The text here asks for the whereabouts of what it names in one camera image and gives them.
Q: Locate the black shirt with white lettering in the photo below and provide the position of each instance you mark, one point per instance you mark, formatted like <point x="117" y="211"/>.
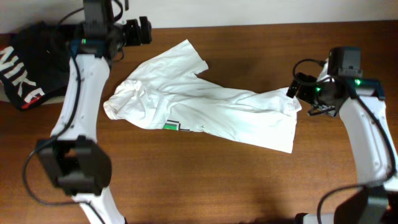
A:
<point x="35" y="66"/>

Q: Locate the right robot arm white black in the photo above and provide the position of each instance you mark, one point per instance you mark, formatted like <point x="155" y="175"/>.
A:
<point x="373" y="199"/>

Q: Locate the white t-shirt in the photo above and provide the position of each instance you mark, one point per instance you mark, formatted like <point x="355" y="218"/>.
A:
<point x="165" y="92"/>

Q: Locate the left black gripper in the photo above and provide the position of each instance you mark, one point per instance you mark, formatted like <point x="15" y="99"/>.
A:
<point x="132" y="39"/>

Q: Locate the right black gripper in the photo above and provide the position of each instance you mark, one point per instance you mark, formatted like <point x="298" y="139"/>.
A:
<point x="310" y="81"/>

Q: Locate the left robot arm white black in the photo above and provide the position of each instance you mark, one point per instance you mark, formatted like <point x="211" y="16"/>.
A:
<point x="71" y="157"/>

